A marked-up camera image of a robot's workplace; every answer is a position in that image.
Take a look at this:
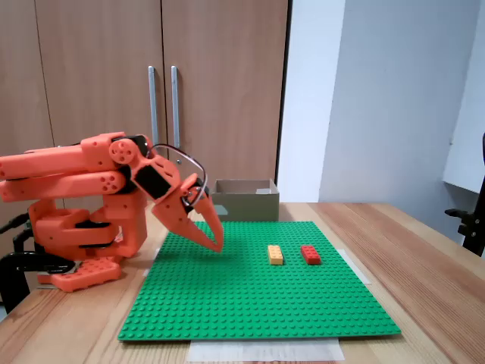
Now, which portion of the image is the narrow masking tape strip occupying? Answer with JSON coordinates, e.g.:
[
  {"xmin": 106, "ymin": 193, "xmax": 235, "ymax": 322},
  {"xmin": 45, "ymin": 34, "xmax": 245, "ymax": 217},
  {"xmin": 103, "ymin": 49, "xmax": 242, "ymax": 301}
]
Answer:
[{"xmin": 142, "ymin": 246, "xmax": 162, "ymax": 278}]

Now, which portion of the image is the black cable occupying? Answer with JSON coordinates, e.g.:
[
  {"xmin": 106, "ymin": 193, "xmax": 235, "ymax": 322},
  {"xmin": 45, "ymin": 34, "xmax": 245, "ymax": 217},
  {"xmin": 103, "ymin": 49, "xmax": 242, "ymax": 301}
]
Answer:
[
  {"xmin": 0, "ymin": 213, "xmax": 31, "ymax": 234},
  {"xmin": 12, "ymin": 226, "xmax": 37, "ymax": 253}
]

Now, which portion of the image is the gripper motor cable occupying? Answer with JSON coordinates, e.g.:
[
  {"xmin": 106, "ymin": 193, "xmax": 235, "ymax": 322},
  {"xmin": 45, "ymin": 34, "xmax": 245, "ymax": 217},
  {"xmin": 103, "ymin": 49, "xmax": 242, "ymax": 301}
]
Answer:
[{"xmin": 145, "ymin": 143, "xmax": 209, "ymax": 208}]

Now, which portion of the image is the long masking tape strip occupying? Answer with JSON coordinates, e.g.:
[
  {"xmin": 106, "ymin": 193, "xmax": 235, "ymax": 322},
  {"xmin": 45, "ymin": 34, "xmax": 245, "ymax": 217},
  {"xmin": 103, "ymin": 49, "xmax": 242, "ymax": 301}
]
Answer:
[{"xmin": 187, "ymin": 338, "xmax": 346, "ymax": 363}]

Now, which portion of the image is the white panel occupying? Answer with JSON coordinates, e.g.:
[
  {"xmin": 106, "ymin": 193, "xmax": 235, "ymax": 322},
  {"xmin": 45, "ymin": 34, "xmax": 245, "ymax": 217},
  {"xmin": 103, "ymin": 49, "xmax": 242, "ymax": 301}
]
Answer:
[{"xmin": 442, "ymin": 0, "xmax": 485, "ymax": 195}]

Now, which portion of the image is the black table clamp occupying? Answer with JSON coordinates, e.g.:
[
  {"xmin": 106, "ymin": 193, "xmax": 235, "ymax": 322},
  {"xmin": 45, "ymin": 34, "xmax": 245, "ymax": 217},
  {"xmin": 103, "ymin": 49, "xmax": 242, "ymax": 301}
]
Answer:
[{"xmin": 0, "ymin": 249, "xmax": 77, "ymax": 315}]

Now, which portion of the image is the green lego baseplate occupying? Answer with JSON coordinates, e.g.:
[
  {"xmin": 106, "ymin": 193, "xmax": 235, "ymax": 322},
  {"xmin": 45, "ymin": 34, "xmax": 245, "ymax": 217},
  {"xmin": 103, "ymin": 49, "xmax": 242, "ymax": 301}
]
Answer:
[{"xmin": 117, "ymin": 220, "xmax": 402, "ymax": 342}]

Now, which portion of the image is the black stand clamp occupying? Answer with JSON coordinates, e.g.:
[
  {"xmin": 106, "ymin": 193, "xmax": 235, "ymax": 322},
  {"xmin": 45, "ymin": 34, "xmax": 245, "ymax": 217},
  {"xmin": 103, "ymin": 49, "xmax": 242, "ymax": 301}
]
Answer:
[{"xmin": 444, "ymin": 131, "xmax": 485, "ymax": 259}]

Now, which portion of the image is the red lego block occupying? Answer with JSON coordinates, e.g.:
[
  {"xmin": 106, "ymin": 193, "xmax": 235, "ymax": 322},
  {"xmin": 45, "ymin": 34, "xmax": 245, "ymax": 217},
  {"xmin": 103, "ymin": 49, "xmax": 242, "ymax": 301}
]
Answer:
[{"xmin": 300, "ymin": 245, "xmax": 323, "ymax": 265}]

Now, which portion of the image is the wooden cabinet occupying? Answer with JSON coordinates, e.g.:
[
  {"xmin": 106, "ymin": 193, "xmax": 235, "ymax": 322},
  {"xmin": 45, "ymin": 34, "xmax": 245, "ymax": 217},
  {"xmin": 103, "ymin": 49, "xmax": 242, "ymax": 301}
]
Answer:
[{"xmin": 0, "ymin": 0, "xmax": 293, "ymax": 228}]

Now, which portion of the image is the yellow lego block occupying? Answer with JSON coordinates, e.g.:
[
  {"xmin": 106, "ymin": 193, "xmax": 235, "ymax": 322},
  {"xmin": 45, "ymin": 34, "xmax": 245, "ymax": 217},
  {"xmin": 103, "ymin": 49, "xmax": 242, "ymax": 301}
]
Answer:
[{"xmin": 267, "ymin": 244, "xmax": 286, "ymax": 266}]

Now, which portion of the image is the cardboard box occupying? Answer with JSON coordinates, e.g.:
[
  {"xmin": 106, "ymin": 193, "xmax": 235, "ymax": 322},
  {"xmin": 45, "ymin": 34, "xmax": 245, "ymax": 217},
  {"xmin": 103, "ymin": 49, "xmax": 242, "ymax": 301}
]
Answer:
[{"xmin": 210, "ymin": 178, "xmax": 280, "ymax": 223}]

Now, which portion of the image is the metal cabinet handle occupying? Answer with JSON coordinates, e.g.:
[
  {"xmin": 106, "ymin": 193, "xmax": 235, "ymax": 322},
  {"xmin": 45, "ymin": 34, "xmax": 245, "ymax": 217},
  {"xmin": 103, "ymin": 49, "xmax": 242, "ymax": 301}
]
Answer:
[
  {"xmin": 147, "ymin": 65, "xmax": 160, "ymax": 147},
  {"xmin": 170, "ymin": 65, "xmax": 182, "ymax": 149}
]

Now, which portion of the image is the short masking tape strip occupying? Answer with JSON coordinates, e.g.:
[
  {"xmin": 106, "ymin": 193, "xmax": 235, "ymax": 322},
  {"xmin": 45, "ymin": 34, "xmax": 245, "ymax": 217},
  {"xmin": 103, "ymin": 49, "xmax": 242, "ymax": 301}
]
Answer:
[{"xmin": 340, "ymin": 249, "xmax": 372, "ymax": 286}]

